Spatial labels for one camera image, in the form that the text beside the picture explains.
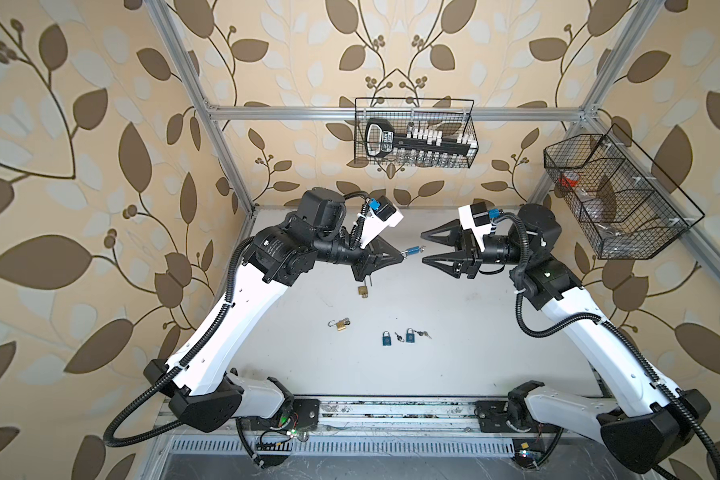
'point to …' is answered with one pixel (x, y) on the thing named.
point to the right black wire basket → (626, 208)
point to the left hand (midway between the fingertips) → (402, 255)
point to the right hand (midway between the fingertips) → (426, 247)
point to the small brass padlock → (341, 324)
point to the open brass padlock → (363, 290)
